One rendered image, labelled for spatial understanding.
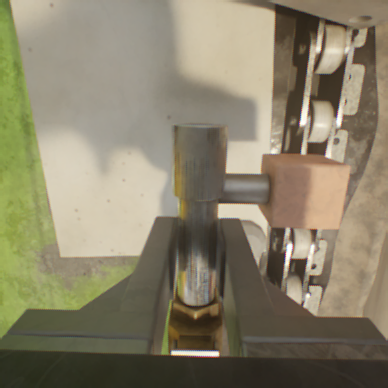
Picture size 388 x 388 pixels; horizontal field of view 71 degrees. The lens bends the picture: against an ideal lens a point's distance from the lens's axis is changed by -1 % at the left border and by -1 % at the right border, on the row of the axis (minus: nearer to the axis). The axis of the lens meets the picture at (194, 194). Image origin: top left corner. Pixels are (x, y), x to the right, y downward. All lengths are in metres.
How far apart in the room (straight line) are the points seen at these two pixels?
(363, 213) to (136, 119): 0.28
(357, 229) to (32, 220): 1.19
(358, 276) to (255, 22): 0.32
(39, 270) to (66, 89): 1.21
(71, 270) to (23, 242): 0.23
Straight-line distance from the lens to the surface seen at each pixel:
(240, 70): 0.26
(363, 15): 0.25
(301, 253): 0.32
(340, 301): 0.44
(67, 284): 1.42
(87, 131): 0.28
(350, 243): 0.40
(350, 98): 0.34
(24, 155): 1.26
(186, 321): 0.17
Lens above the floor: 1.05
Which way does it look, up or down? 73 degrees down
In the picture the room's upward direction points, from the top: 177 degrees counter-clockwise
